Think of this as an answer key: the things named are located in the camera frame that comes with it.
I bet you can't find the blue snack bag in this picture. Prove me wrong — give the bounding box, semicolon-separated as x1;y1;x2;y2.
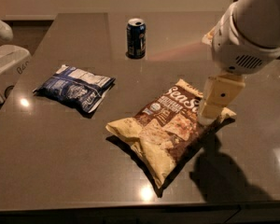
34;64;115;113

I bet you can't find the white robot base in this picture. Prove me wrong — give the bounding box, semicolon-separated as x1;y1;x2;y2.
0;45;32;104

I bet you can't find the sea salt chips bag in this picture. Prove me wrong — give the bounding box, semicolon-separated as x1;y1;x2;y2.
106;79;235;187

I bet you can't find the blue pepsi can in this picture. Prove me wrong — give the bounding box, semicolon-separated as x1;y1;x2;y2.
126;18;147;59

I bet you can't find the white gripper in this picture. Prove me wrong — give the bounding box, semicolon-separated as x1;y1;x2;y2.
198;3;280;125

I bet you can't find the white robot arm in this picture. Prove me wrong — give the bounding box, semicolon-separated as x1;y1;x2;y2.
198;0;280;125

